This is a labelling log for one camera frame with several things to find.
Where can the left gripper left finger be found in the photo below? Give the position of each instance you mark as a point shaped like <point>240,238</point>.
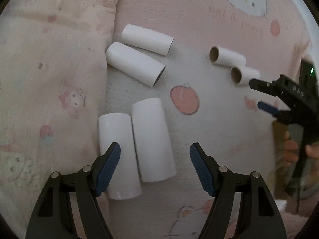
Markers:
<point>95,181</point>

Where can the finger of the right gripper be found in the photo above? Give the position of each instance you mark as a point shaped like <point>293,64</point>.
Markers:
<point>267,108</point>
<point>261,86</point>

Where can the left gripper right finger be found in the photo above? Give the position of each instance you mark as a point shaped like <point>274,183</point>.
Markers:
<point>221,184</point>

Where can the person right hand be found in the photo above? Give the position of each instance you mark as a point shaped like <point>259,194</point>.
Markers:
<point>291,157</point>

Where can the pink cartoon bed sheet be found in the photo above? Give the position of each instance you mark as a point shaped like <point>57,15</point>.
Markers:
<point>201,102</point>

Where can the cream floral pillow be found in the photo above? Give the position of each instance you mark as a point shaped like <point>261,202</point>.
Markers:
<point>53,86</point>

